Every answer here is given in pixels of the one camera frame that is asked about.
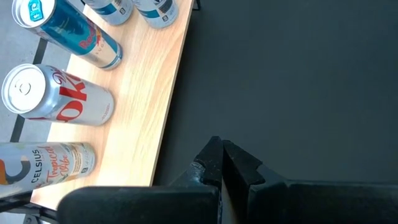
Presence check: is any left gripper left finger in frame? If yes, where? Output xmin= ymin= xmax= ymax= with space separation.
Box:
xmin=57 ymin=135 xmax=224 ymax=224

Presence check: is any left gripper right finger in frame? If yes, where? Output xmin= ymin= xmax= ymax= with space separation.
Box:
xmin=222 ymin=139 xmax=398 ymax=224

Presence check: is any white Celsius Tropical Vibe can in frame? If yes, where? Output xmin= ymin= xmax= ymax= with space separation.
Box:
xmin=0 ymin=141 xmax=96 ymax=200

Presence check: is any silver Diet Coke can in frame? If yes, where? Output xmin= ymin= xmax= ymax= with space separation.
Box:
xmin=1 ymin=63 xmax=115 ymax=127

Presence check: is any blue silver Red Bull can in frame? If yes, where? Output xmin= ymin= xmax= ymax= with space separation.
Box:
xmin=11 ymin=0 xmax=124 ymax=71

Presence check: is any white Celsius Arctic Vibe can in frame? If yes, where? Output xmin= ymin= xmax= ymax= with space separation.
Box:
xmin=82 ymin=0 xmax=134 ymax=26

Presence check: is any wooden shelf board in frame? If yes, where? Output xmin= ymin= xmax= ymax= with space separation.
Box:
xmin=30 ymin=0 xmax=195 ymax=211

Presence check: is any black table mat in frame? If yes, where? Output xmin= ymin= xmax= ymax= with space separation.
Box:
xmin=152 ymin=0 xmax=398 ymax=187

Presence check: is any black table frame rail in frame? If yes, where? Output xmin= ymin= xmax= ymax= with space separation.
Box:
xmin=9 ymin=37 xmax=49 ymax=143

